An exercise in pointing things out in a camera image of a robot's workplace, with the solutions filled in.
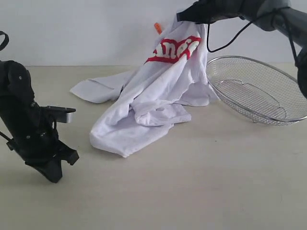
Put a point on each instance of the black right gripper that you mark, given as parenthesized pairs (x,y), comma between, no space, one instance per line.
(200,12)

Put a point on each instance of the white t-shirt red print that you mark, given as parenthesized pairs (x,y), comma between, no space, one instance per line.
(149,101)

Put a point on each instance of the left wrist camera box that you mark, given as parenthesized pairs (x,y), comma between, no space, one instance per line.
(60,114)

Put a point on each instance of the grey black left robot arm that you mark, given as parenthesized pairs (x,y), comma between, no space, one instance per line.
(15,84)

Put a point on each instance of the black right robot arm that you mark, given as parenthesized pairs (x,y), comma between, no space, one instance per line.
(268,15)

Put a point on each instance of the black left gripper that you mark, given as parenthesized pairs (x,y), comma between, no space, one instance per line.
(35,138)

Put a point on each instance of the metal wire mesh basket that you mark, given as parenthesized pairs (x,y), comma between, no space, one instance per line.
(257,90)

